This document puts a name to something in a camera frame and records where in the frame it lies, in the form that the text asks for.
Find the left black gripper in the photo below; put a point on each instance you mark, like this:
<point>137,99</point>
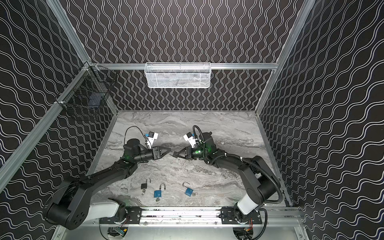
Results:
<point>154,153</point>

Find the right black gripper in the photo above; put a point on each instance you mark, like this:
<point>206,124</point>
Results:
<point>187,151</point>

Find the black padlock with key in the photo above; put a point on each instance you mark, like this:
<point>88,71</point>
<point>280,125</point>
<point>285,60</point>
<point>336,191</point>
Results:
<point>144,186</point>

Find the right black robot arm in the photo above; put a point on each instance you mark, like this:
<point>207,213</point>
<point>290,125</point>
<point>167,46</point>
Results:
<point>261,184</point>

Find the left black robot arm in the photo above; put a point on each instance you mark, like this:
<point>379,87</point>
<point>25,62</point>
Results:
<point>70,204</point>

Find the blue padlock right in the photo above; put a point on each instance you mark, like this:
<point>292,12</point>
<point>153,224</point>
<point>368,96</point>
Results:
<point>189,192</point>

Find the blue padlock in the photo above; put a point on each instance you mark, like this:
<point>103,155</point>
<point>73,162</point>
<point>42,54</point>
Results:
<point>189,192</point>
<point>158,193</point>

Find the blue padlock middle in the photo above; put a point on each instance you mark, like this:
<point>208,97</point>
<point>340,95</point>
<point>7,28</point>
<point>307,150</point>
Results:
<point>158,193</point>

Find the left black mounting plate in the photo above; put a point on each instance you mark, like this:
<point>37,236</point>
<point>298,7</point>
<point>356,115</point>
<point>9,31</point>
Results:
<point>120,216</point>

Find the black mounting plate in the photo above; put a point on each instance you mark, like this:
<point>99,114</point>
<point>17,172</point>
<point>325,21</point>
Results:
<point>120,216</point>
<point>240,216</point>

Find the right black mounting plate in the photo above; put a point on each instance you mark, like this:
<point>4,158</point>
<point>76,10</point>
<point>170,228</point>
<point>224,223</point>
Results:
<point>240,216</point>

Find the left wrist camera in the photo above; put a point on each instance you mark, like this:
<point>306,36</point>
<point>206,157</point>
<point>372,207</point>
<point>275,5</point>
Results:
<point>150,138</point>

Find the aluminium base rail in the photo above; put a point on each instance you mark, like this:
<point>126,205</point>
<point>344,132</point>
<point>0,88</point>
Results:
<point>199,217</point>

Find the white wire mesh basket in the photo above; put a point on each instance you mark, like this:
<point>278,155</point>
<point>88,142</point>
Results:
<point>177,75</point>

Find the black wire mesh basket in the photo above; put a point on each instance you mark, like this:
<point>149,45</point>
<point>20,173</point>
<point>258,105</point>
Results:
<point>90,100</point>

